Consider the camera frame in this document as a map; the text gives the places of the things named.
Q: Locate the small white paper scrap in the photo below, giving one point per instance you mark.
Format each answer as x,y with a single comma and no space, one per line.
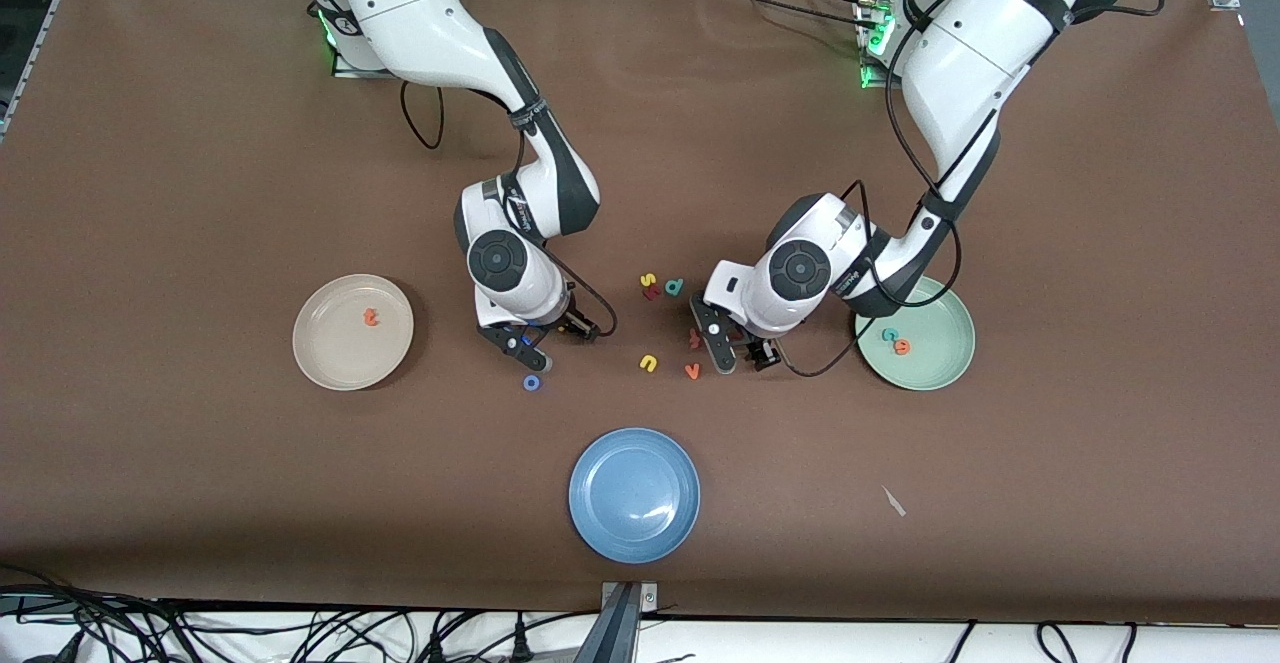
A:
893,501

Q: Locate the green round plate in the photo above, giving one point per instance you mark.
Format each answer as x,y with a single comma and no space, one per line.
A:
935,358

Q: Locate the beige round plate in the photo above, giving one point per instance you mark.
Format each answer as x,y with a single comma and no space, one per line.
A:
340,353

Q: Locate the blue round plate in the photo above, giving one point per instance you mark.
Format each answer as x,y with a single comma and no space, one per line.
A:
634,495

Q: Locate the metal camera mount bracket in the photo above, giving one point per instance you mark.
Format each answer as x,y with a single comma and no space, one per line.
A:
625,623

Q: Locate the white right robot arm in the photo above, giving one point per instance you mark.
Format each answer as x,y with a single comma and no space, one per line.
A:
410,13

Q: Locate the black power plug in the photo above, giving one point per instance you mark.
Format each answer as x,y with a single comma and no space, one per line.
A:
520,638
437,645

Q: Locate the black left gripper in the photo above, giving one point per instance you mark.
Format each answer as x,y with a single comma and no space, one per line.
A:
762,350

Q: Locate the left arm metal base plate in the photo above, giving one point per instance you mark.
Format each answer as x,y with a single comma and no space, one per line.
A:
875,78

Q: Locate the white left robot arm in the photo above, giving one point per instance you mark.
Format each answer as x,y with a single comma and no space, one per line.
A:
970,53

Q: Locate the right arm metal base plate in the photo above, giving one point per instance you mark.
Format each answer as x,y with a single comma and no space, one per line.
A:
345,68

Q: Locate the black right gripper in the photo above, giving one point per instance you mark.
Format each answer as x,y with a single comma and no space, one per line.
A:
566,323

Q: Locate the brown table mat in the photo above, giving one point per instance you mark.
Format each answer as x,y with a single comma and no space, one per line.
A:
200,503

